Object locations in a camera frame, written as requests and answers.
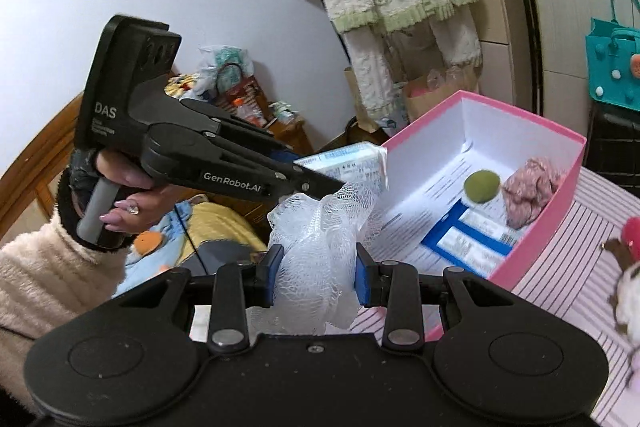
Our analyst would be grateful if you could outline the black stand pole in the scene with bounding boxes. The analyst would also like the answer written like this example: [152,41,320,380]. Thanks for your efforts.
[500,0,547,116]

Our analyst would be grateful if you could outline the white mesh bath sponge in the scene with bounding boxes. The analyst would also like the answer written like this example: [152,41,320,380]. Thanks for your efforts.
[247,181,387,336]

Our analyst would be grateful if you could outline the orange drink bottle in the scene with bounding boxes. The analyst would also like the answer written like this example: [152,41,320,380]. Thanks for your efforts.
[235,99,261,124]

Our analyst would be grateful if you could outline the striped tablecloth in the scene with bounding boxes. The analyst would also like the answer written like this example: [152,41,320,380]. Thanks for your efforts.
[345,167,640,408]

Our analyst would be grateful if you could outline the white panda plush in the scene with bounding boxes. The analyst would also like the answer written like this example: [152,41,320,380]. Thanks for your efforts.
[602,237,640,339]

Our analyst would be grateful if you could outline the green ball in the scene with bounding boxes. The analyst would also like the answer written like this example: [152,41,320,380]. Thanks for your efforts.
[464,170,502,204]

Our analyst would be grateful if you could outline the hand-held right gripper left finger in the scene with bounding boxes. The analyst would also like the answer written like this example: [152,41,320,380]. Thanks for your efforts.
[107,244,286,356]

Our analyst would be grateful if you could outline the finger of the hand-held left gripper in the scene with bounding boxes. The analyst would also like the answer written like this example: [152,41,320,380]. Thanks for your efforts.
[197,139,347,199]
[182,98,304,162]

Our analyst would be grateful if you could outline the blue wet wipes pack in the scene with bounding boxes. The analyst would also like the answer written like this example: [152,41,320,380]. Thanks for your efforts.
[420,201,527,279]

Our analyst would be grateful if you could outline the person's left hand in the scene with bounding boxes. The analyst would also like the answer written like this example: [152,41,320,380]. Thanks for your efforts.
[95,152,203,236]

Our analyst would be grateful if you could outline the wooden headboard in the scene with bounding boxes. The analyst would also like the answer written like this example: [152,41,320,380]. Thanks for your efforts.
[0,92,87,230]

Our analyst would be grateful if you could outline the pink floral cloth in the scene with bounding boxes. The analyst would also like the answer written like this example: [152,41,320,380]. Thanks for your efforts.
[501,157,566,231]

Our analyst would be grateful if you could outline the plain brown paper bag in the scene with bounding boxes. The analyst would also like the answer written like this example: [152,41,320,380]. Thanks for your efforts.
[402,67,481,124]

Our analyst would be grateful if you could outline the pink heart plush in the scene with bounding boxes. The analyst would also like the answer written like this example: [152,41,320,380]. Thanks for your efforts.
[620,217,640,259]

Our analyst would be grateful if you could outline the teal felt handbag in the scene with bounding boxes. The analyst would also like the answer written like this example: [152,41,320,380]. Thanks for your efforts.
[586,0,640,103]

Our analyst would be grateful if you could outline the pink cardboard box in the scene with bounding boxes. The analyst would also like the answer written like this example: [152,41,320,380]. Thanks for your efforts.
[350,90,587,342]

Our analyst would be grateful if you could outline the brown paper bags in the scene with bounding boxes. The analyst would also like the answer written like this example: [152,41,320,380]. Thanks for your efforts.
[340,7,484,124]

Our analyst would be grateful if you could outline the white green plastic bag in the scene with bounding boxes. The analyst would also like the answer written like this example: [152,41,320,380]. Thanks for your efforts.
[375,114,412,138]

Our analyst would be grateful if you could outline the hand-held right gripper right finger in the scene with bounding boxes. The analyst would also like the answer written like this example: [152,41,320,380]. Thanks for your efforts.
[352,243,526,353]

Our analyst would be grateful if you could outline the printed paper sheet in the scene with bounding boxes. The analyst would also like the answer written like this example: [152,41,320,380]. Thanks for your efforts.
[370,157,531,281]

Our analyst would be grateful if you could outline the wooden nightstand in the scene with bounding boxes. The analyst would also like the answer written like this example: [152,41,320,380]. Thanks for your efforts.
[260,117,307,158]

